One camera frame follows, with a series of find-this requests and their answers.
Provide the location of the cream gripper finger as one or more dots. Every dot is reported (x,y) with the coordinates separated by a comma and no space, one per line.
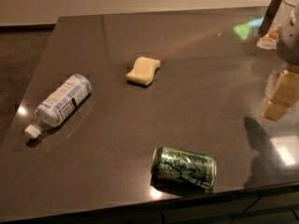
(269,41)
(281,92)

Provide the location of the clear plastic water bottle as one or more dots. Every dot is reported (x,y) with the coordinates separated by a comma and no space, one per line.
(53,111)

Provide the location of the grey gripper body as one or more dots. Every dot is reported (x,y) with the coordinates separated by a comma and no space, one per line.
(289,42)

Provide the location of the green soda can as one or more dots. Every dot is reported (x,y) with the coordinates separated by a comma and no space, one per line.
(184,167)

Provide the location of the yellow sponge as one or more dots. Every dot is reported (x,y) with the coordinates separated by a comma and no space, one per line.
(143,71)

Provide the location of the dark panel behind table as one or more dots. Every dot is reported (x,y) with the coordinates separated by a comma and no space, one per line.
(269,16)

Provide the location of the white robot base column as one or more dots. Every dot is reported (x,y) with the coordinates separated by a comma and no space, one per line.
(284,9)

